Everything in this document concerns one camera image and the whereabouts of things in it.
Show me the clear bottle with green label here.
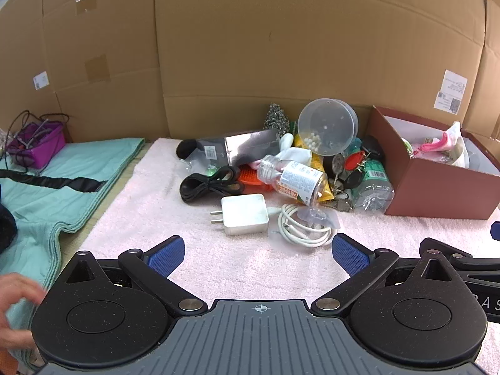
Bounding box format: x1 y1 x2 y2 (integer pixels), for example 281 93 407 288
351 158 395 212

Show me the brown cardboard shoebox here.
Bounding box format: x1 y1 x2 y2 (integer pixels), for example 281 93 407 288
366 105 500 220

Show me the bunch of metal keys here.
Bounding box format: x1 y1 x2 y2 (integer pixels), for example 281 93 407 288
328 176 354 212

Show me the clear round cotton swab box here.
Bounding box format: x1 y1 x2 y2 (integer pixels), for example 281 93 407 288
297 97 359 157

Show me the cardboard box with torn flap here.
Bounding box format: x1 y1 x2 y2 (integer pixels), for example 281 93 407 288
464 0 500 141

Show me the purple basket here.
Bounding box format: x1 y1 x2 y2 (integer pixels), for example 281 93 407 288
6 121 66 169

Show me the red key tag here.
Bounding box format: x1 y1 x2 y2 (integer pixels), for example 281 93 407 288
346 152 366 171

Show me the yellow spray bottle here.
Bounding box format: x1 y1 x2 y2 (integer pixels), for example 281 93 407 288
293 133 333 204

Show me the cardboard panel with tape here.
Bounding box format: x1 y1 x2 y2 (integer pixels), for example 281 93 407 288
0 0 167 143

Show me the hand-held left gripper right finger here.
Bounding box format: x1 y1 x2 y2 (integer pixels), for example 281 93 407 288
312 233 465 318

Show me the purple pouch with cables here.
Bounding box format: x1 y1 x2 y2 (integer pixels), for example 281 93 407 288
5 110 72 173

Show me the clear plastic wrapper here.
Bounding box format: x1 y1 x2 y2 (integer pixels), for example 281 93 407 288
297 207 341 232

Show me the large cardboard panel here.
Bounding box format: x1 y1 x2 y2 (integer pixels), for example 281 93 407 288
154 0 487 141

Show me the dark cloth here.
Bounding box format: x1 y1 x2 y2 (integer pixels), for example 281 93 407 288
0 203 18 255

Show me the teal blanket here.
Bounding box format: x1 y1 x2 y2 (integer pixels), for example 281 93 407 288
0 137 146 373

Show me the pink towel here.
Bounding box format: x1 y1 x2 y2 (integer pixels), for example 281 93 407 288
78 137 500 375

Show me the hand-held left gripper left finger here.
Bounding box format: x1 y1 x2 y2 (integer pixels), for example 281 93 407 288
64 236 208 318

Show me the white cloth glove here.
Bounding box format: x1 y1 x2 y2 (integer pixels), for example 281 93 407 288
279 133 314 165

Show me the person's left hand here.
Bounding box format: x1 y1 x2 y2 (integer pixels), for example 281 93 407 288
0 272 48 350

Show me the silver packet with black sock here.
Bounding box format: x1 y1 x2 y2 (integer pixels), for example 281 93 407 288
176 129 280 167

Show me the large white shipping label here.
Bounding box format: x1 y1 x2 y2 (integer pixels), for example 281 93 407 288
433 69 468 116

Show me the black strap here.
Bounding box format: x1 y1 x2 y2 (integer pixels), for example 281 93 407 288
0 169 107 194

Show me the white coiled cable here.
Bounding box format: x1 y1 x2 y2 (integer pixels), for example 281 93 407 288
278 203 337 248

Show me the clear bottle with white label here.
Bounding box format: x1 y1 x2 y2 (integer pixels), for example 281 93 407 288
257 155 329 206

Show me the orange silicone pad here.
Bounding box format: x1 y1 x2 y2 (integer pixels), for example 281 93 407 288
237 164 274 191

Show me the steel wool scrubber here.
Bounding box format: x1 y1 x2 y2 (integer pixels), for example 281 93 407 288
266 102 292 134

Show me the black cable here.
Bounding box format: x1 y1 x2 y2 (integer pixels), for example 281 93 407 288
180 165 245 204

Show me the white glove with pink dots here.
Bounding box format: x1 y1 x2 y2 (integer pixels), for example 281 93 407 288
419 122 464 154

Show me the white power adapter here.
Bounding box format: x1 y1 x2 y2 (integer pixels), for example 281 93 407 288
211 193 269 236

